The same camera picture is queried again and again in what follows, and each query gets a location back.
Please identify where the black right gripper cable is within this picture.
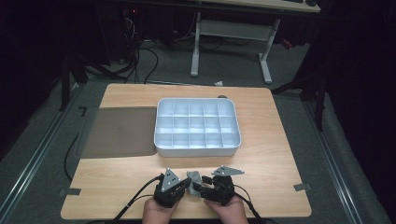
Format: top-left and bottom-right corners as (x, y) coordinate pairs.
(233, 184), (268, 224)

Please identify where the black stand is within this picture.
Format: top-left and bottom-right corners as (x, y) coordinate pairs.
(58, 54), (90, 112)
(271, 62), (330, 133)

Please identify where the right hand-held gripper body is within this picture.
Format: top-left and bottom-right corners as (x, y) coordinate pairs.
(200, 164), (246, 206)

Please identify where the brown mat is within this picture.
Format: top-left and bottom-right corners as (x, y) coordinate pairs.
(81, 106), (158, 160)

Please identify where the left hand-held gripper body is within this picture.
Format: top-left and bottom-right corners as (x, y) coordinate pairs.
(153, 167), (189, 208)

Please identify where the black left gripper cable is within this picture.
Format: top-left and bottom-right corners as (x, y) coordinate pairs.
(111, 174), (165, 224)

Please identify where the metal floor rail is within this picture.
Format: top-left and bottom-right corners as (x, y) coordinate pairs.
(303, 101), (366, 224)
(0, 82), (82, 224)

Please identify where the white frame desk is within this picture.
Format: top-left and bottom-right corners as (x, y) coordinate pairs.
(190, 0), (321, 85)

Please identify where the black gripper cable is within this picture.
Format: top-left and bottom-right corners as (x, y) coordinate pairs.
(111, 174), (165, 224)
(233, 184), (268, 224)

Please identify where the black floor cable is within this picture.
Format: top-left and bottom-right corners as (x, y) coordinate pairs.
(64, 133), (80, 183)

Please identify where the person's right hand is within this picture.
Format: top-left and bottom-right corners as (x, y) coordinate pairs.
(203, 195), (249, 224)

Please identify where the person's left hand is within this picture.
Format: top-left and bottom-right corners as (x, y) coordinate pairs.
(142, 196), (182, 224)

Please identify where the white divided storage box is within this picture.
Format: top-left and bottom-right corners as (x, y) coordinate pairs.
(153, 97), (242, 158)

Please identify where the grey cloth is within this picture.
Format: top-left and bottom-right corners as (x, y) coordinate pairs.
(186, 170), (204, 197)

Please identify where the bundle of black cables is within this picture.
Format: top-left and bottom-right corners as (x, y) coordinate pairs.
(120, 8), (161, 85)

